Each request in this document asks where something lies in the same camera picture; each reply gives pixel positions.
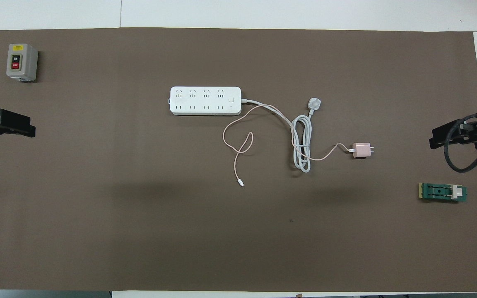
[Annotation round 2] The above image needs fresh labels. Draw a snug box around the green knife switch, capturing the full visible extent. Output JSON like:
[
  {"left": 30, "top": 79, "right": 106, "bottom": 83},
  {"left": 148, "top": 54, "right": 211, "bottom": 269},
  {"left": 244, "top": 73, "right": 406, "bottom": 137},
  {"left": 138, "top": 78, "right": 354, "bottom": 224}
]
[{"left": 418, "top": 182, "right": 468, "bottom": 204}]

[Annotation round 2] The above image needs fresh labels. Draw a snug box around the pink charging cable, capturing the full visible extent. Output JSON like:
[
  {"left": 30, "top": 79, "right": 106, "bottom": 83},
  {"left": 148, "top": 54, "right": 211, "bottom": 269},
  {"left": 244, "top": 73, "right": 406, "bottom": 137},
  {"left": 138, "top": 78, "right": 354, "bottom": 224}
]
[{"left": 222, "top": 104, "right": 355, "bottom": 187}]

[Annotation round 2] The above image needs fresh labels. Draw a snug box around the pink charger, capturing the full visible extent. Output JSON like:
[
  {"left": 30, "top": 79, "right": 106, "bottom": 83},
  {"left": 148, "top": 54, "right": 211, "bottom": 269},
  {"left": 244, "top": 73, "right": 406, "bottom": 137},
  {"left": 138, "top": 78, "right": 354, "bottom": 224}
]
[{"left": 353, "top": 143, "right": 375, "bottom": 159}]

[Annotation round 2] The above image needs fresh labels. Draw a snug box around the grey on-off switch box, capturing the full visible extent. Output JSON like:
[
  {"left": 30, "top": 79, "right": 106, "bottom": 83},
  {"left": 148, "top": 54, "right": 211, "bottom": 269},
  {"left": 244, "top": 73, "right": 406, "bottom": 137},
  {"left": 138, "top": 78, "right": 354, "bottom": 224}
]
[{"left": 6, "top": 43, "right": 39, "bottom": 82}]

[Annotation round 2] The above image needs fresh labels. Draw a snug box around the white power strip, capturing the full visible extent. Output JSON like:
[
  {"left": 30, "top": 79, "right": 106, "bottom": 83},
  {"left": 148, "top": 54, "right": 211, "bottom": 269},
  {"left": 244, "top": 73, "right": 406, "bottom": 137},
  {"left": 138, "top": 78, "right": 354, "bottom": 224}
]
[{"left": 169, "top": 86, "right": 242, "bottom": 116}]

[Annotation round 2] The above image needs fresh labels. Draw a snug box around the brown table mat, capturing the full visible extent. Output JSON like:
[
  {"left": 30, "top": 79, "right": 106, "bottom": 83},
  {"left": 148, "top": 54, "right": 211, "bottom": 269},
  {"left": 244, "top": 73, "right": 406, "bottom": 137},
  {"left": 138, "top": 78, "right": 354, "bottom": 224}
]
[{"left": 0, "top": 27, "right": 477, "bottom": 292}]

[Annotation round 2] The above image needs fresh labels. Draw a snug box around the white power cord with plug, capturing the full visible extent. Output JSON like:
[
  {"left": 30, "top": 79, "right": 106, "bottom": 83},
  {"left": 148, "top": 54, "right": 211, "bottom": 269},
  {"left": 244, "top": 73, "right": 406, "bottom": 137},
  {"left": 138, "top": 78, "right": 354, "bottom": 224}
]
[{"left": 241, "top": 97, "right": 322, "bottom": 173}]

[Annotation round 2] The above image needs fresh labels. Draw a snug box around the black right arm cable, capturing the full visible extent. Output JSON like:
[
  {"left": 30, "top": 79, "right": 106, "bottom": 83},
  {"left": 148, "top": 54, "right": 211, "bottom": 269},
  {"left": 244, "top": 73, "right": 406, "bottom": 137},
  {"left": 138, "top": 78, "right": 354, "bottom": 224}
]
[{"left": 443, "top": 113, "right": 477, "bottom": 173}]

